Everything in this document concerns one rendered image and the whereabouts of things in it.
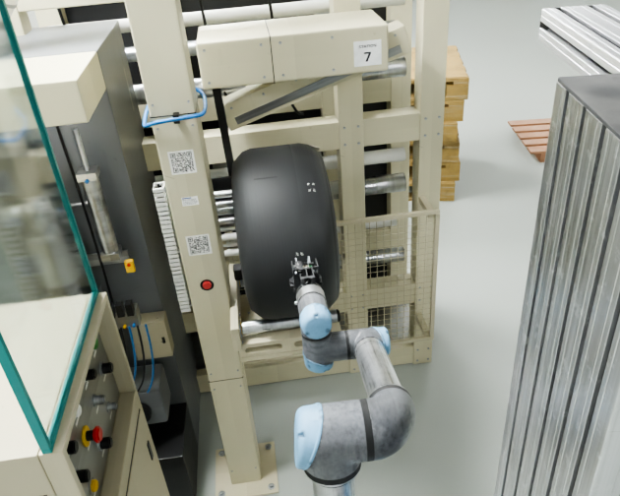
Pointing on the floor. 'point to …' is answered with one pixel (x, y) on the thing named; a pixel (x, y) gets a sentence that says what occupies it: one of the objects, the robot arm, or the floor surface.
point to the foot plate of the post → (251, 481)
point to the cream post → (195, 220)
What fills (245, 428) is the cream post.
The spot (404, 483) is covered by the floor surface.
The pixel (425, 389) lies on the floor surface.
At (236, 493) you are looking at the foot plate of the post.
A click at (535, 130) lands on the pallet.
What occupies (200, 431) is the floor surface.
